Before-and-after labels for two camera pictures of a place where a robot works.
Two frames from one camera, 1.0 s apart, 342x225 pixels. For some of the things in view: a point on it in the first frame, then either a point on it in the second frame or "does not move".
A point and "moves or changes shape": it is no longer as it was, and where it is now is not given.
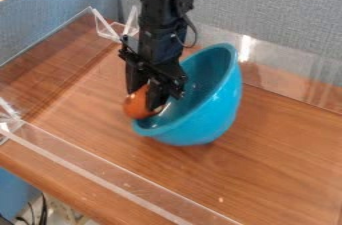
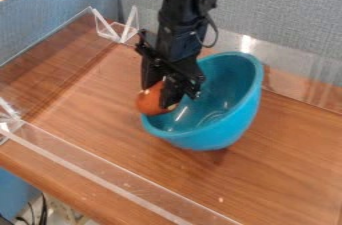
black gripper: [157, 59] → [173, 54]
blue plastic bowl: [198, 117] moves or changes shape
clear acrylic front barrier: [51, 156] does not move
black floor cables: [31, 211] does not move
